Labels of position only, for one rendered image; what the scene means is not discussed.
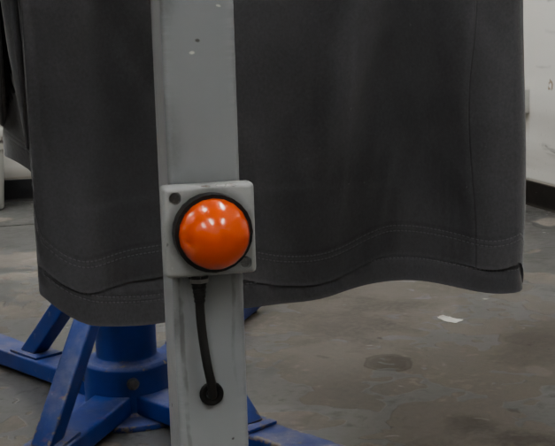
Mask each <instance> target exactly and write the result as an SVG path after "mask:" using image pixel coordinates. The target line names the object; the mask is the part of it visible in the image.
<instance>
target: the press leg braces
mask: <svg viewBox="0 0 555 446"><path fill-rule="evenodd" d="M70 318H71V317H69V316H68V315H66V314H65V313H63V312H62V311H61V310H59V309H58V308H57V307H55V306H54V305H53V304H50V306H49V308H48V309H47V311H46V312H45V313H44V314H43V316H42V318H41V319H40V321H39V322H38V324H37V325H36V327H35V329H34V330H33V332H32V333H31V335H30V336H29V337H28V338H27V340H26V342H25V343H24V345H23V346H22V347H18V348H15V349H11V350H10V351H11V352H13V353H16V354H19V355H21V356H24V357H27V358H31V359H33V360H39V359H43V358H49V357H53V356H56V355H59V354H61V357H60V359H59V362H58V367H57V370H56V372H55V375H54V378H53V381H52V383H51V385H50V390H49V393H48V395H47V398H46V401H45V404H44V406H43V409H42V414H41V417H40V418H39V421H38V424H37V427H36V430H35V434H34V437H33V439H31V440H30V441H29V442H27V443H26V444H24V445H23V446H66V445H67V444H68V443H70V442H71V441H72V440H74V439H75V438H76V437H78V436H79V435H80V434H81V432H80V431H68V430H66V429H67V426H68V423H69V420H70V418H71V415H72V412H73V408H74V405H75V401H76V398H77V396H78V393H79V390H80V387H81V383H82V380H83V377H84V374H85V371H86V368H87V365H88V362H89V358H90V355H91V352H92V350H93V347H94V344H95V340H96V336H97V333H98V330H99V328H100V327H99V326H91V325H87V324H84V323H81V322H80V321H78V320H76V319H73V323H72V325H71V328H70V331H69V334H68V336H67V339H66V344H65V346H64V348H63V351H60V350H55V349H52V348H50V346H51V344H52V343H53V342H54V341H55V340H56V338H57V337H58V335H59V333H60V332H61V330H62V329H63V328H64V326H65V325H66V323H67V321H68V320H69V319H70ZM247 414H248V433H252V432H255V431H258V430H260V429H262V428H265V427H270V426H271V425H274V424H277V420H274V419H269V418H267V417H263V416H260V415H259V413H258V411H257V410H256V408H255V406H254V405H253V403H252V402H251V400H250V399H249V397H248V396H247Z"/></svg>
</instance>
